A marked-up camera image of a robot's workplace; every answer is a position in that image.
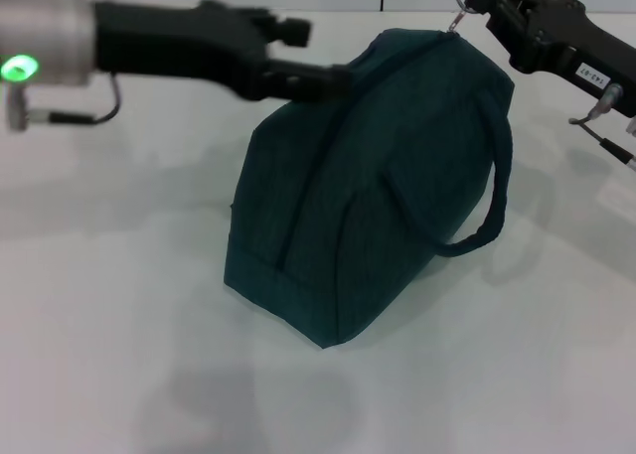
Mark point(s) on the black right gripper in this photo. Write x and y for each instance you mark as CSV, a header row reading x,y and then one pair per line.
x,y
581,46

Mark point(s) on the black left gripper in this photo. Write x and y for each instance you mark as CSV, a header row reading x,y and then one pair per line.
x,y
189,46

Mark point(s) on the dark teal insulated lunch bag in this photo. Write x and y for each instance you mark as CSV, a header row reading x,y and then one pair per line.
x,y
372,200

